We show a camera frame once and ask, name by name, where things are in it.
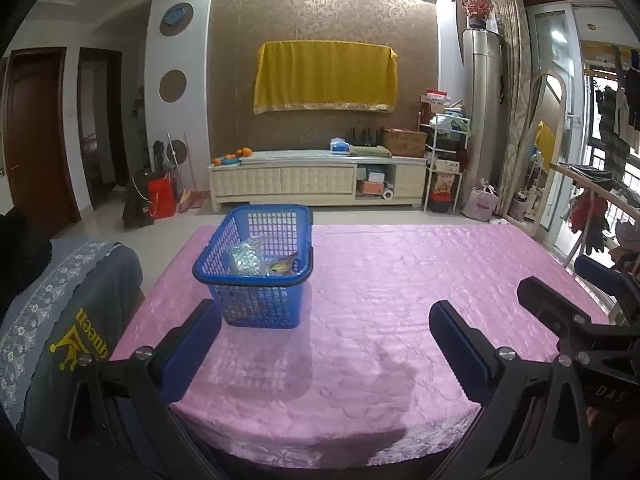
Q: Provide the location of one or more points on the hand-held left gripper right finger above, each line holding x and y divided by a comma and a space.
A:
460, 355

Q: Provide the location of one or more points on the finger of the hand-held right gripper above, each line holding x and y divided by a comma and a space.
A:
547, 305
600, 274

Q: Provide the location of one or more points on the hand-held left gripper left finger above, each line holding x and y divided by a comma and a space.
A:
192, 355

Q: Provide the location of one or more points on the blue plastic basket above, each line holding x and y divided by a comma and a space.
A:
260, 300

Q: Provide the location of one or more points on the light blue striped snack packet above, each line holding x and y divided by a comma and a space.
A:
245, 260

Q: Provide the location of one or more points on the white red yellow snack packet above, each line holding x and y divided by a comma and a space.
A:
282, 266

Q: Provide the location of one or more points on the person's right hand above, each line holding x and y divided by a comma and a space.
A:
625, 425

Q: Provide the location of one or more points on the clothes drying rack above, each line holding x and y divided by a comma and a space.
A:
595, 210

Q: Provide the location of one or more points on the pink tablecloth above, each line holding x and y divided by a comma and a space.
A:
375, 385

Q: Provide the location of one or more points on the pink bag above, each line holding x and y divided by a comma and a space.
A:
481, 202

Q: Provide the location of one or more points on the grey chair cover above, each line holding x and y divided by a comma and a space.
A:
60, 310

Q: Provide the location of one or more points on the arched standing mirror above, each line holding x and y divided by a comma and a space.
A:
545, 135

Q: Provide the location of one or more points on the black bag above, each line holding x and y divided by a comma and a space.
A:
137, 205

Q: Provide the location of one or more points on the broom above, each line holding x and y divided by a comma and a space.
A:
191, 195

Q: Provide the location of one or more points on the red bag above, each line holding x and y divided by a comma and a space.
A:
161, 197

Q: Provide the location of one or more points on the white metal rack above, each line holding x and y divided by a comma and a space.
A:
447, 170

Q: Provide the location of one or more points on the hanging clothes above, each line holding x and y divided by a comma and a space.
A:
620, 105

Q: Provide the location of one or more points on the white paper roll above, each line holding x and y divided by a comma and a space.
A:
388, 193

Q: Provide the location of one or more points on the boxes in cabinet shelf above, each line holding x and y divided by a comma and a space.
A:
372, 180

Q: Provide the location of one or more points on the cream tv cabinet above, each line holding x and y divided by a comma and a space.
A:
280, 180

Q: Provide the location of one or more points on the standing air conditioner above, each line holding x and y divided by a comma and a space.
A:
482, 110

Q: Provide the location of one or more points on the plate of oranges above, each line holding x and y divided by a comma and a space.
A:
232, 156

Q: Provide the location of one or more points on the patterned curtain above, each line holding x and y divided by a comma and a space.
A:
512, 85

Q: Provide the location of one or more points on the cardboard box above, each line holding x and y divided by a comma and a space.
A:
405, 142

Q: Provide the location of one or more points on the green folded cushion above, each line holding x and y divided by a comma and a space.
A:
370, 150

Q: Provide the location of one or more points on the black bottles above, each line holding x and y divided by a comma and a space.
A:
363, 137

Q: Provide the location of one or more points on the blue tissue box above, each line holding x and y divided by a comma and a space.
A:
339, 146

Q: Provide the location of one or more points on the brown wooden door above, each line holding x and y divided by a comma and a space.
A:
35, 145

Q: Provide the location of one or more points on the red flower vase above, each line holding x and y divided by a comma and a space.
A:
477, 10

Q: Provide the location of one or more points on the yellow cloth cover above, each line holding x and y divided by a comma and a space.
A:
325, 75

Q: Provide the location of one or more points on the small round wall disc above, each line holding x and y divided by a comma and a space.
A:
180, 152

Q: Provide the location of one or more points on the large round wall disc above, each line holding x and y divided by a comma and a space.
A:
173, 86

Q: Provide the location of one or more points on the blue wall clock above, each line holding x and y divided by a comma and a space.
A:
176, 18

